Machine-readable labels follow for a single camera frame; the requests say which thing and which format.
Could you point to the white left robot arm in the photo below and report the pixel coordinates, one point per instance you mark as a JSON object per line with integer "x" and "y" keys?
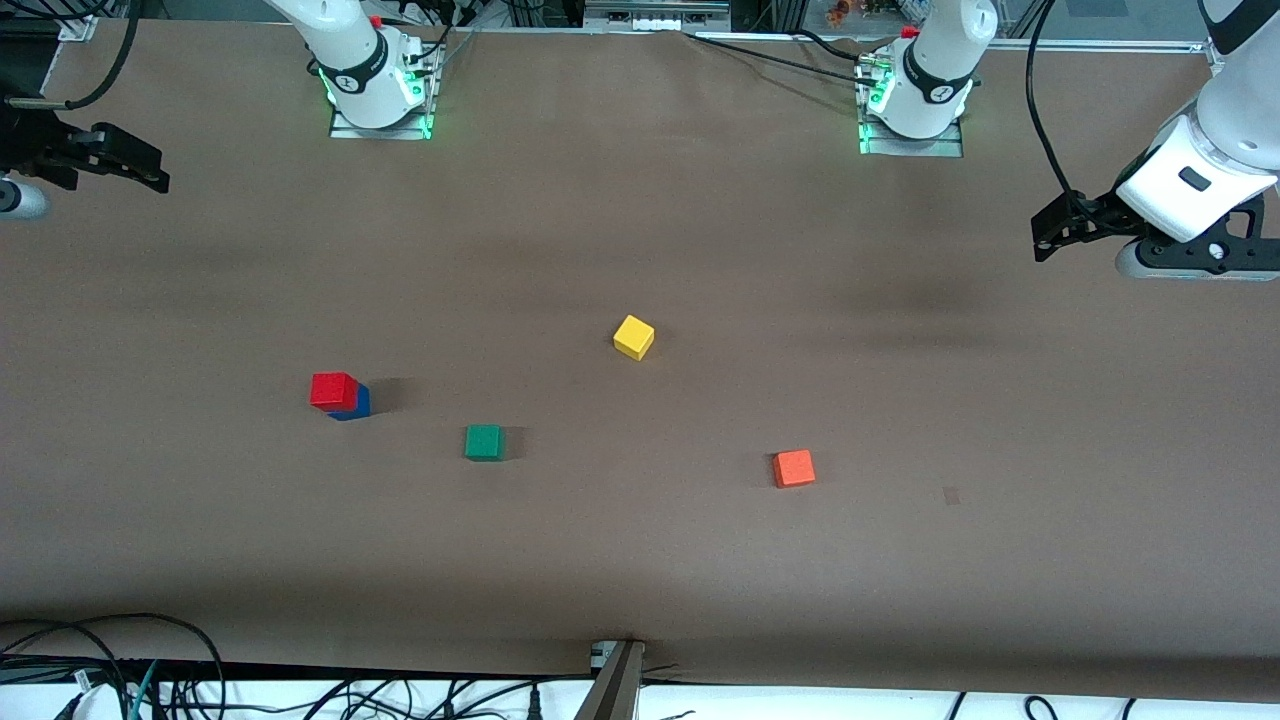
{"x": 940, "y": 60}

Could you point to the red cube block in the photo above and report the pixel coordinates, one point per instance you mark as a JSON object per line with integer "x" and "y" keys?
{"x": 333, "y": 390}

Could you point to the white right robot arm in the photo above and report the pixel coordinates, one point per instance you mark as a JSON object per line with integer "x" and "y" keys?
{"x": 350, "y": 60}

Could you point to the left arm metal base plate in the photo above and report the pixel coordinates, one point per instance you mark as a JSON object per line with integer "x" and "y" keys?
{"x": 940, "y": 149}

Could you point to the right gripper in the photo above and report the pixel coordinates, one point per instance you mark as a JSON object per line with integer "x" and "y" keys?
{"x": 30, "y": 138}

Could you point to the brown table cover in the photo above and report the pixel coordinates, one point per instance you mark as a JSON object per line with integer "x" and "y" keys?
{"x": 640, "y": 200}

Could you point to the blue cube block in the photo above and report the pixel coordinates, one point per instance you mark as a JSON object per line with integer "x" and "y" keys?
{"x": 363, "y": 403}

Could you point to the grey metal post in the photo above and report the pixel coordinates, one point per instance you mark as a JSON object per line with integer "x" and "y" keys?
{"x": 615, "y": 690}

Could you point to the green cube block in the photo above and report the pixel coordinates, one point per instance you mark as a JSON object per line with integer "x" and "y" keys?
{"x": 484, "y": 443}

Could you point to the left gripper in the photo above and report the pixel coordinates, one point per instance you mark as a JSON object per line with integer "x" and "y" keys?
{"x": 1099, "y": 212}

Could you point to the orange cube block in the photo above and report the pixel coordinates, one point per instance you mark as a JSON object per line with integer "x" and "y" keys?
{"x": 793, "y": 469}

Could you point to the yellow cube block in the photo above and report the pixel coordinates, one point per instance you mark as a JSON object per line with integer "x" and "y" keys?
{"x": 633, "y": 338}

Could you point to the aluminium frame profile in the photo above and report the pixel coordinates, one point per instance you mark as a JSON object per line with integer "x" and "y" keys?
{"x": 1215, "y": 58}
{"x": 80, "y": 25}

